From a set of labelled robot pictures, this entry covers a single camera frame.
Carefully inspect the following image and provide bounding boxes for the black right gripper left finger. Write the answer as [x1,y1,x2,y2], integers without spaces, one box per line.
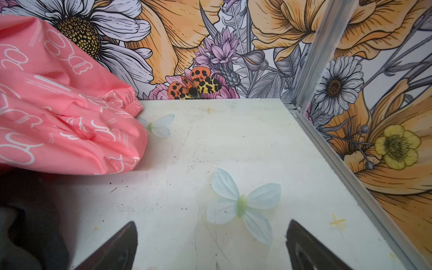
[75,221,138,270]

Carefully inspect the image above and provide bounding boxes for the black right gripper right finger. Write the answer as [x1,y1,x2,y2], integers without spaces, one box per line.
[286,219,351,270]

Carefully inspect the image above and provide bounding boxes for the aluminium corner post right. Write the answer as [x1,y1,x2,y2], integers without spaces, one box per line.
[291,1,356,114]

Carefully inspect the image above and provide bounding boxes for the aluminium table edge rail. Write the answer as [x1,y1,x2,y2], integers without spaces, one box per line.
[281,100,432,270]

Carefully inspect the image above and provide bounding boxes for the pink printed cloth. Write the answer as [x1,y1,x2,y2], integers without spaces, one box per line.
[1,15,149,176]

